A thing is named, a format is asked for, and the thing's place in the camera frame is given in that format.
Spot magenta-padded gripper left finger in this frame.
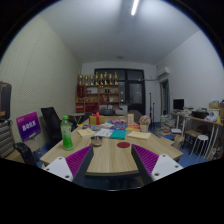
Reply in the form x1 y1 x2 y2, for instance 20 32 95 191
43 144 95 188

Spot small steel bowl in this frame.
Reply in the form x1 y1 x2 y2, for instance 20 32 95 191
90 135 104 147

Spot white round stool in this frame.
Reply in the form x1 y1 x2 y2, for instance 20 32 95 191
192 134 210 158

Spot beige notebook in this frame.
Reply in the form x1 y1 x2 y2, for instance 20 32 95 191
77 127 97 138

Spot black office chair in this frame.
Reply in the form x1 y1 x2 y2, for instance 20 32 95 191
40 106 64 145
13 142 38 167

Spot teal notebook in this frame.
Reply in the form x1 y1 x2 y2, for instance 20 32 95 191
109 129 128 140

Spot yellow gift box red ribbon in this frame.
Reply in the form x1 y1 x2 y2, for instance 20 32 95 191
88 111 107 126

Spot dark glass door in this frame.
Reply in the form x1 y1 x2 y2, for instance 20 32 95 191
94 68 146 116

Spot purple sign board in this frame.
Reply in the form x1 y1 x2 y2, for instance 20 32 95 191
15 111 42 142

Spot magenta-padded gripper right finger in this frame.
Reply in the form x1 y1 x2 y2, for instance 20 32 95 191
130 143 184 186

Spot grey striped cushion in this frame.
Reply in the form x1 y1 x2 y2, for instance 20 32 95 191
0 119 16 159

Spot green drink bottle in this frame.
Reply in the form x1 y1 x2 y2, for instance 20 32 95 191
60 115 74 151

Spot wooden shelf unit with trophies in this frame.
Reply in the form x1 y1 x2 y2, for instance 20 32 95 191
75 71 121 114

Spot ceiling tube light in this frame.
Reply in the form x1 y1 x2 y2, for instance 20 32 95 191
130 0 140 17

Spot white wall air conditioner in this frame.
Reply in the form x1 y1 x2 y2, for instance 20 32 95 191
156 66 171 80

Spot cluttered wooden side desk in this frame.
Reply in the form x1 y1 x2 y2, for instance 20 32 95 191
169 99 224 161

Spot flat round red coaster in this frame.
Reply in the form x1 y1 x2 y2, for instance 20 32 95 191
116 141 131 149

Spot orange book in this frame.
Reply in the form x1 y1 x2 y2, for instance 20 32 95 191
125 124 141 132

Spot black case with tan trim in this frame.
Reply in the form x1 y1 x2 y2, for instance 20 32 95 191
0 81 13 121

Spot white printed booklet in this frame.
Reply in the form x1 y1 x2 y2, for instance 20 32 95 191
94 128 115 138

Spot small standing card box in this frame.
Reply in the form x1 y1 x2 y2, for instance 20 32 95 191
126 113 135 126

